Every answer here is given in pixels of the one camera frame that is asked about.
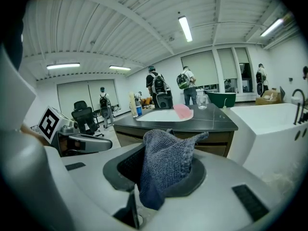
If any dark blue cloth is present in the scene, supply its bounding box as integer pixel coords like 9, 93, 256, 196
139, 128, 209, 211

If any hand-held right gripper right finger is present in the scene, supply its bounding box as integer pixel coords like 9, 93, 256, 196
138, 149, 289, 231

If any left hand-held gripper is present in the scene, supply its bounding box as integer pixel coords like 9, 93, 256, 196
37, 105, 113, 157

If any white roller blind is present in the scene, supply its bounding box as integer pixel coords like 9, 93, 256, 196
57, 79, 116, 116
180, 51, 219, 88
234, 47, 250, 64
216, 48, 238, 80

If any green bathtub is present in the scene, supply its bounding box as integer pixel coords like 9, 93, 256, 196
206, 91, 237, 109

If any brown cardboard box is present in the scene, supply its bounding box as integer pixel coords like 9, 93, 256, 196
255, 90, 282, 106

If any dark vanity cabinet black top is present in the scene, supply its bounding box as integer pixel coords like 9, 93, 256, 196
113, 102, 239, 158

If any green backpack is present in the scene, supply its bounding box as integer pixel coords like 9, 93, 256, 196
177, 73, 191, 90

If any white bathtub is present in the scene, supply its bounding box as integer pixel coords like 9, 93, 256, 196
230, 102, 308, 178

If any person's black shirt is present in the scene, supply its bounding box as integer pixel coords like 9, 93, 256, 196
0, 0, 25, 72

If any black bathtub faucet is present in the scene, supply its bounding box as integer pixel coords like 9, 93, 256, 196
292, 89, 308, 126

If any black office chair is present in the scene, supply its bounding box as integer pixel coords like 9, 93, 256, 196
71, 101, 104, 137

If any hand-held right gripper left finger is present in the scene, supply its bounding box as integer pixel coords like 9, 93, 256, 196
47, 142, 149, 231

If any pink folded towel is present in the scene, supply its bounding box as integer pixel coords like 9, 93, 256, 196
173, 104, 194, 120

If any person's left forearm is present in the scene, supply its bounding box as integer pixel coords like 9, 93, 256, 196
20, 123, 48, 145

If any black backpack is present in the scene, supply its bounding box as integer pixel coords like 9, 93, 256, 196
151, 74, 169, 95

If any person's left hand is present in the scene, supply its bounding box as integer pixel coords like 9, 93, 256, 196
59, 138, 84, 154

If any clear glass mug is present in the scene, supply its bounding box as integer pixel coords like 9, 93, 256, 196
196, 94, 209, 110

